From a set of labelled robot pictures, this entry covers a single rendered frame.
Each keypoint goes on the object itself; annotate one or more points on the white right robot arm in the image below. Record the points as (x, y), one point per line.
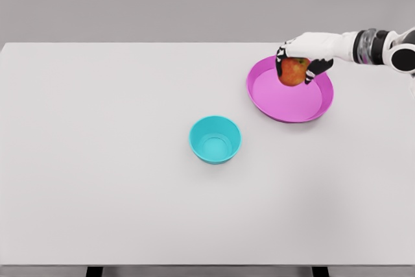
(373, 46)

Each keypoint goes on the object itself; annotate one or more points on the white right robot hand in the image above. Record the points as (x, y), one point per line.
(308, 46)

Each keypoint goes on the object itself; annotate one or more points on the red yellow apple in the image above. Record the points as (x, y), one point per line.
(292, 72)

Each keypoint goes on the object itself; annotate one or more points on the pink plate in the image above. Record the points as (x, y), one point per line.
(288, 102)

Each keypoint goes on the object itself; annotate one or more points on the blue bowl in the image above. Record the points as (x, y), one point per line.
(215, 140)

